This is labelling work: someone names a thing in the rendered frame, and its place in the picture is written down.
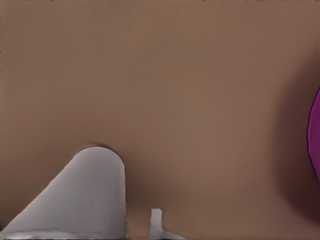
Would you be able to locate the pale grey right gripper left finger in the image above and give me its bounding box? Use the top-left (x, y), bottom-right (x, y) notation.
top-left (0, 146), bottom-right (130, 240)

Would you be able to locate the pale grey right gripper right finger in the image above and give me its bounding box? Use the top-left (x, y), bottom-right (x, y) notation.
top-left (149, 208), bottom-right (187, 240)

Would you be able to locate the purple round plate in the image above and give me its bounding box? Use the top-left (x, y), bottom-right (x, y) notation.
top-left (306, 86), bottom-right (320, 183)

